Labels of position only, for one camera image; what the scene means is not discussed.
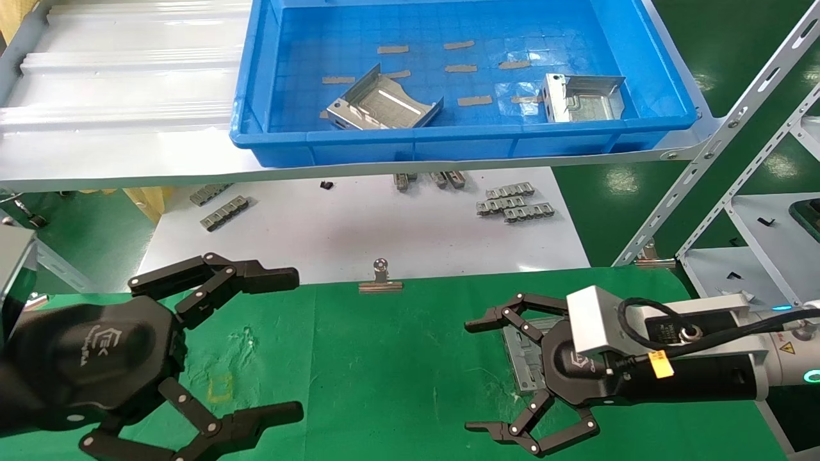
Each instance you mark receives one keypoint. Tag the black caster wheel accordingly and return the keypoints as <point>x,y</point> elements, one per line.
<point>35,219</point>

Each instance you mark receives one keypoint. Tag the white corrugated plastic sheet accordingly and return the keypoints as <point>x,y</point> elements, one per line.
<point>128,64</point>

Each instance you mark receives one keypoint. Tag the grey metal frame beam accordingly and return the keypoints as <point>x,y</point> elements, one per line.
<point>64,269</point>

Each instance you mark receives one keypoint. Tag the small white scrap pieces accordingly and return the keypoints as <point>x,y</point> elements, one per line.
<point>730,293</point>

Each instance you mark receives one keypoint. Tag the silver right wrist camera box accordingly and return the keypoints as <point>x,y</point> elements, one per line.
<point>596,320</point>

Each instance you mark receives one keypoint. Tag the silver binder clip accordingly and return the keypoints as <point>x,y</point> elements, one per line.
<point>653,261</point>
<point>381,285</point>

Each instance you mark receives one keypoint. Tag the tan cardboard piece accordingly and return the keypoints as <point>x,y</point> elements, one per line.
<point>13,16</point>
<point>144,202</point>

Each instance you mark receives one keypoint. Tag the white rack shelf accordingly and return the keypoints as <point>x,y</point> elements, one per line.
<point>769,256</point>

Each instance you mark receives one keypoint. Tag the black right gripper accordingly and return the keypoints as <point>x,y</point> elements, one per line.
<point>567,370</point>

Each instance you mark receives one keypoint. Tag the blue plastic bin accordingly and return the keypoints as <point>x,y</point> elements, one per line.
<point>448,144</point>

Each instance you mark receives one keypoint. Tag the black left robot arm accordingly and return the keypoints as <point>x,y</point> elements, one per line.
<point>5,410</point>

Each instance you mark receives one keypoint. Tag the green cloth mat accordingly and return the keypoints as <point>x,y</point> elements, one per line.
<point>384,358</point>

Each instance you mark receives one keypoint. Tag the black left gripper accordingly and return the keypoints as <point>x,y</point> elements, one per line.
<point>96,355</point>

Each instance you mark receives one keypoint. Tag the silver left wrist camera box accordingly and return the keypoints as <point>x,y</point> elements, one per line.
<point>13,269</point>

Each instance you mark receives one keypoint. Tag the grey metal shelf board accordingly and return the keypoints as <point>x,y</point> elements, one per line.
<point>128,160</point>

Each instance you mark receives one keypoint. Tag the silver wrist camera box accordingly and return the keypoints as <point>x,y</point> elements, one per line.
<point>13,269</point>
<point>596,320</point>

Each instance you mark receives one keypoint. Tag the dark green tray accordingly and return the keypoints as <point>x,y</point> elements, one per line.
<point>808,218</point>

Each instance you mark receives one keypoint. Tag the grey slotted angle bar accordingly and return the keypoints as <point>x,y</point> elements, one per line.
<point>749,176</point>
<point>724,131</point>

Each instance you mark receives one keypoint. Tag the bent sheet metal bracket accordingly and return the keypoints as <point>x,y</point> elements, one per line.
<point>522,366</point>
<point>586,105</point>
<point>384,105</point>

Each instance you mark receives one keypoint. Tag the grey metal clip strip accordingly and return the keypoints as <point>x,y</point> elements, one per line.
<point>224,212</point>
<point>403,181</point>
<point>528,212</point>
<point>456,179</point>
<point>510,190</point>
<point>208,193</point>
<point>500,205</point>
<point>439,179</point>

